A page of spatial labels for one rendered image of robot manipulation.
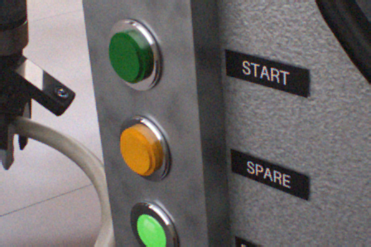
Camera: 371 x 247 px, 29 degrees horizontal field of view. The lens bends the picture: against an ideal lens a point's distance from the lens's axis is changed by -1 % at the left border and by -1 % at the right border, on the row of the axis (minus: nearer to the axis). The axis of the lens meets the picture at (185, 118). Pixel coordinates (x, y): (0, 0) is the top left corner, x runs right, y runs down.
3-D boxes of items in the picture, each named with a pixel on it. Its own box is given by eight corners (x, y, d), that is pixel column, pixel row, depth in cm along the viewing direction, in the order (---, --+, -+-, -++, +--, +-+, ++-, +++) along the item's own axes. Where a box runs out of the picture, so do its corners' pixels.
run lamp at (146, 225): (180, 251, 40) (177, 214, 39) (162, 263, 39) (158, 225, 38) (151, 235, 42) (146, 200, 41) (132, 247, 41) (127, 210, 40)
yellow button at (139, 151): (169, 175, 38) (165, 129, 37) (154, 183, 37) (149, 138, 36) (135, 161, 39) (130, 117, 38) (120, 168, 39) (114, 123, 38)
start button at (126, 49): (160, 83, 36) (155, 31, 35) (144, 90, 35) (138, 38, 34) (124, 72, 37) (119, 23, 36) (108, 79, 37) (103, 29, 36)
